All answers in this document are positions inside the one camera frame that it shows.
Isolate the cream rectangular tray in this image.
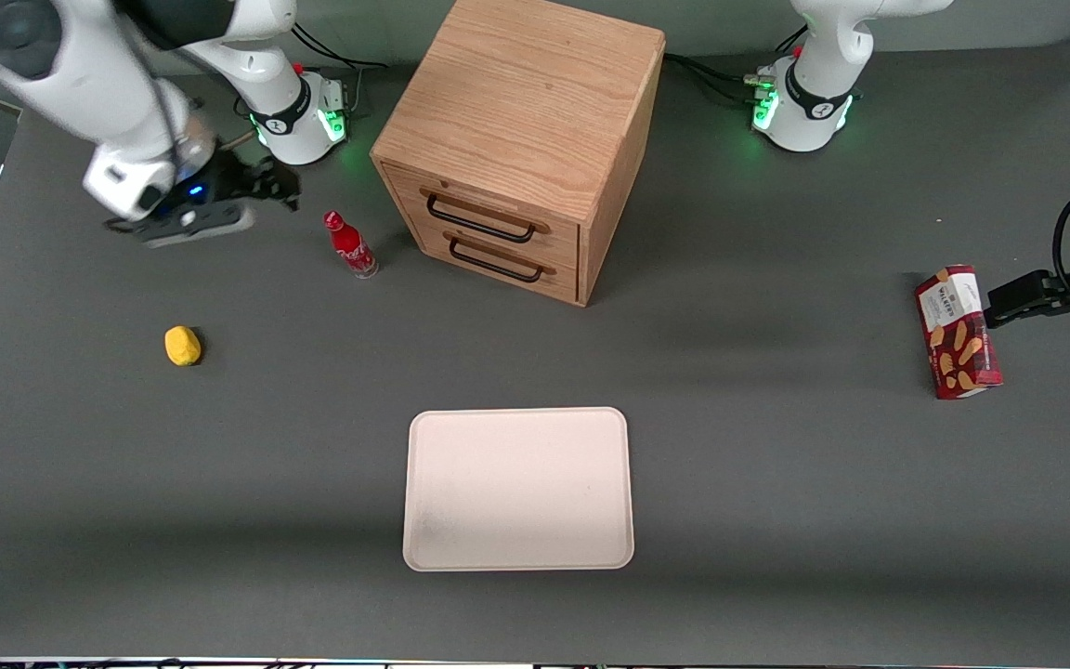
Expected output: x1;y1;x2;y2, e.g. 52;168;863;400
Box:
402;407;636;572

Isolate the black drawer handle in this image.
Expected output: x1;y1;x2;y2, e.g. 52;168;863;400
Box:
419;186;553;244
442;230;557;284

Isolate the black base cables left arm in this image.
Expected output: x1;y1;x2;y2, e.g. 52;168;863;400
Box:
663;26;807;105

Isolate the yellow lemon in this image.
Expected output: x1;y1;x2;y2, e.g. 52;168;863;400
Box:
164;325;203;367

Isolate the red coke bottle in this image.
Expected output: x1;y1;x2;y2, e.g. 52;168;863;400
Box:
324;210;380;280

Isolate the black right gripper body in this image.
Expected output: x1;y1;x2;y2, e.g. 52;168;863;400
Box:
163;151;270;226

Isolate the grey wrist camera bar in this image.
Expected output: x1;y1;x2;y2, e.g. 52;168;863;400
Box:
106;203;257;249

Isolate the red shortbread cookie box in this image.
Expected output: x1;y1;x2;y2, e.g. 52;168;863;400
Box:
914;265;1004;400

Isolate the wooden two-drawer cabinet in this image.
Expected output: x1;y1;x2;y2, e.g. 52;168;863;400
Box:
370;0;667;308

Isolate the black base cables right arm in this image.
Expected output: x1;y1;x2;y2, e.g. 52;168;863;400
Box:
292;20;389;72

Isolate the black base cables arm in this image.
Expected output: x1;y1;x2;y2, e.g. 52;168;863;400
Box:
663;26;807;105
292;20;389;72

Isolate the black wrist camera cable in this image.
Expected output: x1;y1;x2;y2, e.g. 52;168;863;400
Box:
112;0;188;164

